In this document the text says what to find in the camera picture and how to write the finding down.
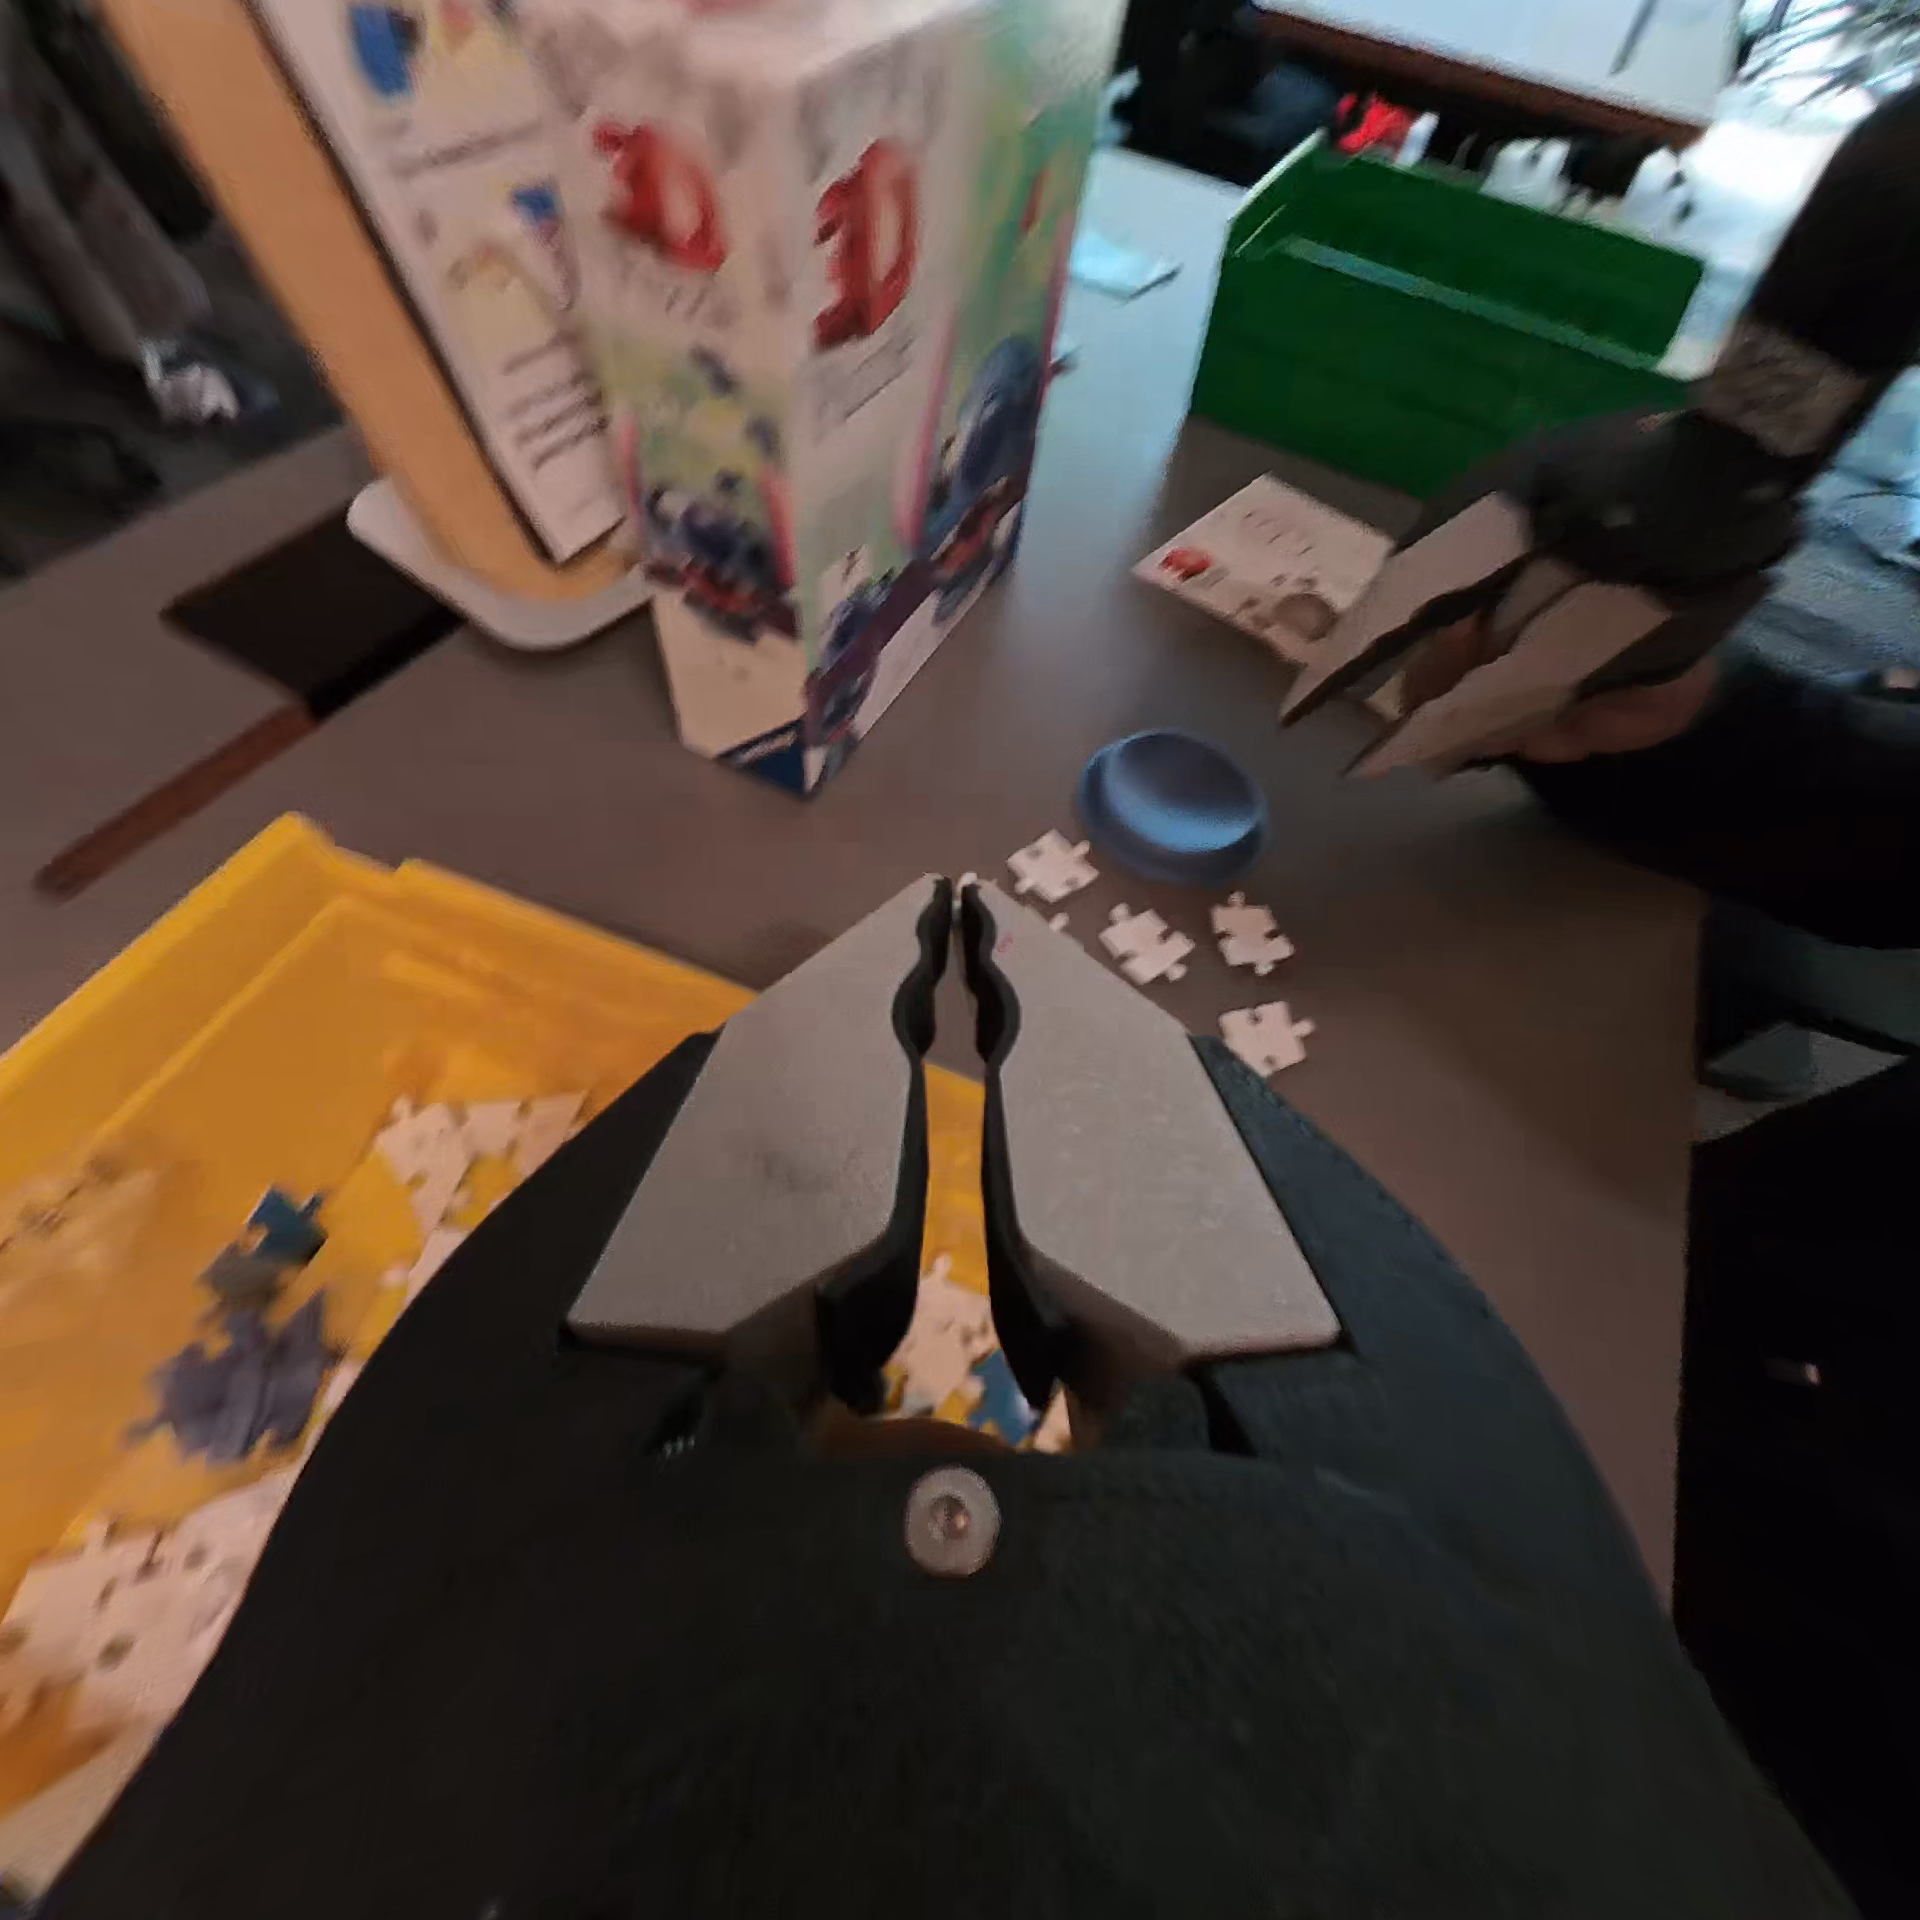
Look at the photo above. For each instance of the green plastic bin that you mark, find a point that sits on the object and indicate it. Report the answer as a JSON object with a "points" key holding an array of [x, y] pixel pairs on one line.
{"points": [[1425, 343]]}

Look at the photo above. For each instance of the blue jigsaw puzzle piece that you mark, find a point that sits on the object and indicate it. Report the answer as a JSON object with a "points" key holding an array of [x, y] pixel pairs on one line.
{"points": [[269, 1244]]}

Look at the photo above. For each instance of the person's dark jacket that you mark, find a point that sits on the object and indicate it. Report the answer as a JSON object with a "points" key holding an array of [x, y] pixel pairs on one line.
{"points": [[1800, 1501]]}

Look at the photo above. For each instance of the white instruction sheet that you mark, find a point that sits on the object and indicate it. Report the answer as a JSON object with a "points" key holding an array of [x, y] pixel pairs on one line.
{"points": [[452, 269]]}

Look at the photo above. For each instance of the yellow plastic bin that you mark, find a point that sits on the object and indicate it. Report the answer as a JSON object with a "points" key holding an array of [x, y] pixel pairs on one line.
{"points": [[269, 1019]]}

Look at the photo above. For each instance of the person's right forearm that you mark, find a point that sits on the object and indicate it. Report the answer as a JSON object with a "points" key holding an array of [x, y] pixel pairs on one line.
{"points": [[1771, 810]]}

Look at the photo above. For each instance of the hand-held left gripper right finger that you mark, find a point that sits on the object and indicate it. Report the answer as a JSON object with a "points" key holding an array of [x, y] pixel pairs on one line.
{"points": [[1154, 1188]]}

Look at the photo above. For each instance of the person's right hand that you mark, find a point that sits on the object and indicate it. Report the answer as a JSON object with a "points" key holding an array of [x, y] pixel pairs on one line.
{"points": [[1620, 721]]}

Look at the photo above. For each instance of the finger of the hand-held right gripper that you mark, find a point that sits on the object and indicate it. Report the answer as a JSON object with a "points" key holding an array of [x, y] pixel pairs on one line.
{"points": [[1425, 599], [1546, 674]]}

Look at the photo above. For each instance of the pile of white puzzle pieces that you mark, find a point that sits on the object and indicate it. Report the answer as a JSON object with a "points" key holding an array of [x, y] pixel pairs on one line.
{"points": [[452, 1154]]}

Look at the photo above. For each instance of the wooden sign stand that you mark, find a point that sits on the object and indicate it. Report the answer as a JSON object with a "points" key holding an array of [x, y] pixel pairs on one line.
{"points": [[452, 587]]}

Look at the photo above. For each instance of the blue round plastic stand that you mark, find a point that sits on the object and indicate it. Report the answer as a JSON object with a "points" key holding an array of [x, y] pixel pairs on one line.
{"points": [[1177, 803]]}

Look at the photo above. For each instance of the puzzle instruction leaflet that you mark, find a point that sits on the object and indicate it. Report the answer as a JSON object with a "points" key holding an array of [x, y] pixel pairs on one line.
{"points": [[1263, 564]]}

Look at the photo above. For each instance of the printed cardboard puzzle box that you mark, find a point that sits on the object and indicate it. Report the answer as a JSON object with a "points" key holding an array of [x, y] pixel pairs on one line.
{"points": [[886, 452]]}

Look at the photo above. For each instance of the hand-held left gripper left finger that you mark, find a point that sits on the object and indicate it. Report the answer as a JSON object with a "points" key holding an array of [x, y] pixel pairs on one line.
{"points": [[766, 1170]]}

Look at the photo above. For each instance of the white paper slip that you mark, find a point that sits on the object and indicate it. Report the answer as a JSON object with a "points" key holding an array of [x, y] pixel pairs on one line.
{"points": [[1125, 261]]}

